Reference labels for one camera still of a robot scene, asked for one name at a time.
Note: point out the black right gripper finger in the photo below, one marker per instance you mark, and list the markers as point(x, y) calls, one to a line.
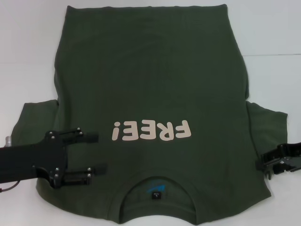
point(277, 154)
point(285, 168)

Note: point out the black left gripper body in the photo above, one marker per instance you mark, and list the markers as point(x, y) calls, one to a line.
point(35, 160)

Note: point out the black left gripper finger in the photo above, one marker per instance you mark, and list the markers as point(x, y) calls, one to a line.
point(81, 175)
point(80, 136)

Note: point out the dark green FREE t-shirt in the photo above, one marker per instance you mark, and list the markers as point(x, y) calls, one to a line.
point(152, 70)

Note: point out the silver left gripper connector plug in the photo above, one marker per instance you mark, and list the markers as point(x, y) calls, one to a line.
point(8, 140)

